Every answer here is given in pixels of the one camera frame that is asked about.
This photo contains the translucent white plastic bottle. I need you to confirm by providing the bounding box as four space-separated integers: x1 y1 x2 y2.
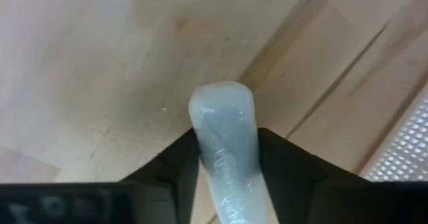
188 80 280 224

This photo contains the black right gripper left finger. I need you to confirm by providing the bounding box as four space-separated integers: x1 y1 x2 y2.
0 127 201 224

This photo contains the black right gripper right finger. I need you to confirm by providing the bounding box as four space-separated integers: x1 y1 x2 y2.
257 127 428 224

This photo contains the white perforated plastic basket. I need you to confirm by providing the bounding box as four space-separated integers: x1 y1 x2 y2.
359 83 428 183

